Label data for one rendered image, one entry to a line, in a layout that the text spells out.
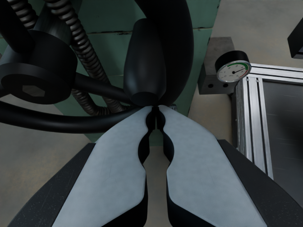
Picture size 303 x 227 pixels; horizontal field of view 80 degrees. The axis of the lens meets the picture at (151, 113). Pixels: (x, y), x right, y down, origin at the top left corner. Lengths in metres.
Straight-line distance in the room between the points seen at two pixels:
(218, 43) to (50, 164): 0.96
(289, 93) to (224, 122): 0.32
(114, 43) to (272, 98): 0.79
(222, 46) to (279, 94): 0.59
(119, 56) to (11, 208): 0.95
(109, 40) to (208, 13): 0.19
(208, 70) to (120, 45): 0.20
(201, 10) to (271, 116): 0.68
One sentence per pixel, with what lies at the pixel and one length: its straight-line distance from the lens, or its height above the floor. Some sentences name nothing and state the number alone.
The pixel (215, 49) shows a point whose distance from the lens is 0.49.
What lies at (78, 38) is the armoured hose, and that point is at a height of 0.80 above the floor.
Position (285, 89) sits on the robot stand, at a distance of 1.07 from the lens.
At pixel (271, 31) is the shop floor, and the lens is 1.71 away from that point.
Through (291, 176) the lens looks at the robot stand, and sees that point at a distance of 0.89.
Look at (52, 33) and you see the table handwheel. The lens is 0.22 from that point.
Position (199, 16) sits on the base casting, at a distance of 0.37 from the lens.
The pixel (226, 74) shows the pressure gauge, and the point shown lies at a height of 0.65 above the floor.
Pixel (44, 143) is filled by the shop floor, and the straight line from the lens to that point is 1.18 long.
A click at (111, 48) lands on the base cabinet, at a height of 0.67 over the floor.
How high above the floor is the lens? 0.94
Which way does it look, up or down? 62 degrees down
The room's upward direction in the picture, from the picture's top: 6 degrees counter-clockwise
